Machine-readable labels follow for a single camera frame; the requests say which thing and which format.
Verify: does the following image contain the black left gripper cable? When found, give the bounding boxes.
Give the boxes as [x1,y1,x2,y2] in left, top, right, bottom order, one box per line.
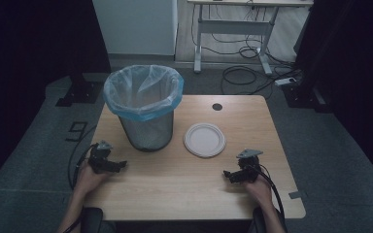
[67,124,99,190]

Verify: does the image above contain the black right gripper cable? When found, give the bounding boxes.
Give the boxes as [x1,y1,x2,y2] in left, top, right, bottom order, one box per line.
[254,164,286,224]

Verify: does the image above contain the dark curtain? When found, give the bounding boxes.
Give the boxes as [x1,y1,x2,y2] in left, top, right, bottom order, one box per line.
[293,0,373,192]
[0,0,113,195]

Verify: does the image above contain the white power strip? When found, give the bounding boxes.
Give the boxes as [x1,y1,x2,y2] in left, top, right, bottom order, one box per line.
[274,77,297,87]

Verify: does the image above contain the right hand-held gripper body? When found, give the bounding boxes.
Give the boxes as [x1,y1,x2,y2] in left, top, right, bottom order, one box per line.
[235,148,264,184]

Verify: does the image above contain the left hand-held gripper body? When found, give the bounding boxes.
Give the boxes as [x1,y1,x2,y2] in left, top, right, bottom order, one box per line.
[87,139,119,175]

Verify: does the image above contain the metal mesh trash bin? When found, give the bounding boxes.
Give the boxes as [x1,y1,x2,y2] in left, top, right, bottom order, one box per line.
[118,109,175,152]

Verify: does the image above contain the black floor cables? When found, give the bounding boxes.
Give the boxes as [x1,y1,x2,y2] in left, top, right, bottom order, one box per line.
[190,4,302,96]

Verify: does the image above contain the white cabinet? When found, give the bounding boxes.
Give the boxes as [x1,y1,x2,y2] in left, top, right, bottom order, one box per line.
[91,0,179,56]

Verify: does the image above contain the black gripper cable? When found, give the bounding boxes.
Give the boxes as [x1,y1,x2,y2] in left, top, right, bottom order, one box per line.
[254,164,286,224]
[67,124,99,190]

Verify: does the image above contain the blue plastic bin liner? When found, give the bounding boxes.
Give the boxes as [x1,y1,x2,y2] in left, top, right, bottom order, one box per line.
[102,64,186,122]

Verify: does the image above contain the person's left hand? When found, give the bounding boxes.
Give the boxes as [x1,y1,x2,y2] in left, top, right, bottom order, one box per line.
[74,159,114,196]

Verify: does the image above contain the white desk frame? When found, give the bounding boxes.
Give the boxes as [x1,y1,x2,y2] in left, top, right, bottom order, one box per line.
[186,0,315,76]

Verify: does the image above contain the person's right hand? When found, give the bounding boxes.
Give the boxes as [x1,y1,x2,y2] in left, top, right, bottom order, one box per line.
[241,175,274,208]

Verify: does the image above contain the black stand base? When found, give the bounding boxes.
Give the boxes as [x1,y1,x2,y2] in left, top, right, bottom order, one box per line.
[54,72,105,108]
[281,77,335,115]

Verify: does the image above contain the white paper plate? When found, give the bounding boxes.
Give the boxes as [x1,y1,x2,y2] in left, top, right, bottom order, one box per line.
[183,121,227,159]

